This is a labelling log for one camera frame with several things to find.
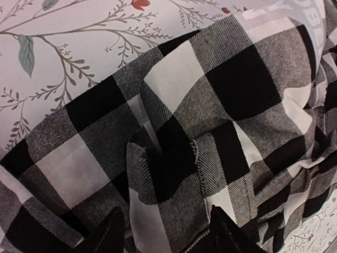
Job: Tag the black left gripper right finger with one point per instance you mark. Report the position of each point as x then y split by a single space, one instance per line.
222 235

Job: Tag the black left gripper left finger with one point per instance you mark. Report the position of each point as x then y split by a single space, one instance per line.
108 237

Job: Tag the black white checkered shirt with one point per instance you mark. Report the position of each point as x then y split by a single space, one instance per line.
240 114

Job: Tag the floral patterned table mat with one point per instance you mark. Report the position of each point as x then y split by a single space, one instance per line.
53 51

